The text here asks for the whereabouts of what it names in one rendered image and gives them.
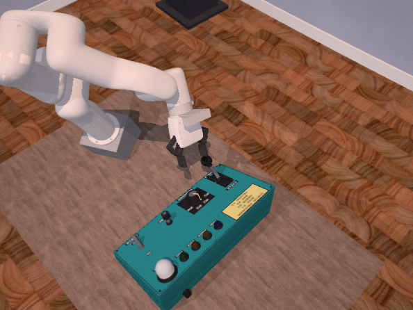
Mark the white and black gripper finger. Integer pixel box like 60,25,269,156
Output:
166,136,187,168
198,127,209,156

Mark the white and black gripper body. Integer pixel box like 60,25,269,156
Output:
168,115,203,148

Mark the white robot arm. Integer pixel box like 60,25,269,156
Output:
0,10,211,145

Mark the teal console housing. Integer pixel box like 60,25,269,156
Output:
113,155,275,310

